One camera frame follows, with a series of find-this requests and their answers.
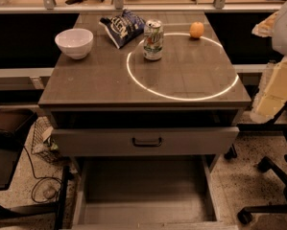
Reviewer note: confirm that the white bowl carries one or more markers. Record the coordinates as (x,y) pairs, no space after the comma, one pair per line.
(75,43)

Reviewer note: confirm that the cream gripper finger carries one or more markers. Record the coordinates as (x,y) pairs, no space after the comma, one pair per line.
(272,94)
(265,27)

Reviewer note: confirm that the blue chip bag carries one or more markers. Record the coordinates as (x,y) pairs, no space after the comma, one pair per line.
(123,28)

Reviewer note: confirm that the wire mesh basket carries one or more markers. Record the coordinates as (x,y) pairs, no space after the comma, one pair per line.
(43,145)

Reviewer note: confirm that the black drawer handle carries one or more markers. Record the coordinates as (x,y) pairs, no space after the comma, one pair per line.
(147,143)

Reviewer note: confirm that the grey top drawer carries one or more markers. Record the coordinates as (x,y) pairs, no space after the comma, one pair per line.
(118,142)

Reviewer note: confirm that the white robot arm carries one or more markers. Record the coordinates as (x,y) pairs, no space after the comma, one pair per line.
(279,37)

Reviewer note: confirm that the dark chair at left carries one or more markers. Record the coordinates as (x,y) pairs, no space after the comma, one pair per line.
(14,128)

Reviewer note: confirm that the grey drawer cabinet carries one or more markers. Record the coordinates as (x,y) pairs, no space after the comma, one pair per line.
(193,85)

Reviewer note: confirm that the orange fruit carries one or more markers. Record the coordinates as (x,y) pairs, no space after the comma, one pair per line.
(196,29)

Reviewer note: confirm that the open middle drawer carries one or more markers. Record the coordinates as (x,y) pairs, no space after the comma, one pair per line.
(147,193)

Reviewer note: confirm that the green soda can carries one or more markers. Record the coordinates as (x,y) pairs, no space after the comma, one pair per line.
(153,40)

